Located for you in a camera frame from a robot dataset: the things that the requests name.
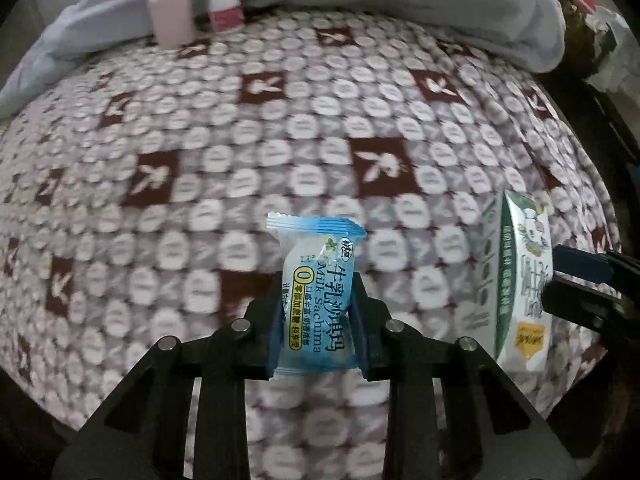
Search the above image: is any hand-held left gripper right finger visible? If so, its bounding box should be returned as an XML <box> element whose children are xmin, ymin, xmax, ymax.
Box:
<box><xmin>350</xmin><ymin>275</ymin><xmax>576</xmax><ymax>480</ymax></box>

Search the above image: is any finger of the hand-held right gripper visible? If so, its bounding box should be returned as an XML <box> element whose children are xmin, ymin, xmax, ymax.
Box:
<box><xmin>554</xmin><ymin>244</ymin><xmax>640</xmax><ymax>291</ymax></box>
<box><xmin>541</xmin><ymin>280</ymin><xmax>640</xmax><ymax>336</ymax></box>

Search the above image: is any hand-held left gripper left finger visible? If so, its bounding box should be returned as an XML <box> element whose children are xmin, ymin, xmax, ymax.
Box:
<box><xmin>55</xmin><ymin>272</ymin><xmax>283</xmax><ymax>480</ymax></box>

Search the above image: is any green and white milk carton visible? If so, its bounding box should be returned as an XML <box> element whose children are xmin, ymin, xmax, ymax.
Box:
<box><xmin>477</xmin><ymin>190</ymin><xmax>553</xmax><ymax>373</ymax></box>

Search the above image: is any blue snack packet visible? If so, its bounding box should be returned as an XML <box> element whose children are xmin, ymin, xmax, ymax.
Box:
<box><xmin>266</xmin><ymin>211</ymin><xmax>366</xmax><ymax>377</ymax></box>

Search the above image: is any printed fleece blanket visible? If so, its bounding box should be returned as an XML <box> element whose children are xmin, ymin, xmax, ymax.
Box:
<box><xmin>0</xmin><ymin>7</ymin><xmax>623</xmax><ymax>480</ymax></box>

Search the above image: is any white pill bottle pink label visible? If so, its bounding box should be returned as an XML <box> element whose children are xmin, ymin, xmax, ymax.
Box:
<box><xmin>202</xmin><ymin>0</ymin><xmax>246</xmax><ymax>33</ymax></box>

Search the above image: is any pink insulated bottle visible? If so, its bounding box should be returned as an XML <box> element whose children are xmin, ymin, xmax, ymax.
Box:
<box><xmin>146</xmin><ymin>0</ymin><xmax>195</xmax><ymax>50</ymax></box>

